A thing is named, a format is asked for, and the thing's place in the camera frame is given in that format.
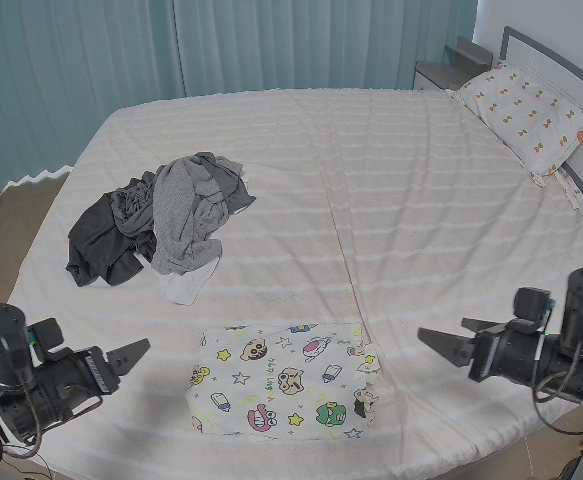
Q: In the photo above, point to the white printed pillow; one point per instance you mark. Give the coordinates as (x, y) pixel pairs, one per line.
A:
(521, 113)

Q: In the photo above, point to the white printed pyjama top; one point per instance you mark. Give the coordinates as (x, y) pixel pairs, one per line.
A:
(281, 383)

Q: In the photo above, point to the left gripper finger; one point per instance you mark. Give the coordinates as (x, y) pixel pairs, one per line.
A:
(129, 355)

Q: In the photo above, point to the pile of clothes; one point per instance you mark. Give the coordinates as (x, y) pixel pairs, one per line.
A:
(181, 208)

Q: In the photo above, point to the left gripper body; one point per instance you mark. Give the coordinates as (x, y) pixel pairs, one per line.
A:
(56, 393)

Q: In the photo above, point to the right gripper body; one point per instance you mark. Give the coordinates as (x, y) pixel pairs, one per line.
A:
(511, 363)

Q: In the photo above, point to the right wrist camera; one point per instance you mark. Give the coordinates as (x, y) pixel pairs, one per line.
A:
(531, 308)

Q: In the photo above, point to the blue-green curtain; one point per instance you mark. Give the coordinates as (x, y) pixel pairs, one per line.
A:
(221, 33)

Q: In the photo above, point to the grey bedside table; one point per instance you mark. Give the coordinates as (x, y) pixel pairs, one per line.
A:
(446, 70)

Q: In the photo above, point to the bed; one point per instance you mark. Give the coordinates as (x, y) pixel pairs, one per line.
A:
(321, 193)

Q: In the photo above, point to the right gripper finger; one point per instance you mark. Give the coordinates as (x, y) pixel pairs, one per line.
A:
(451, 349)
(481, 328)

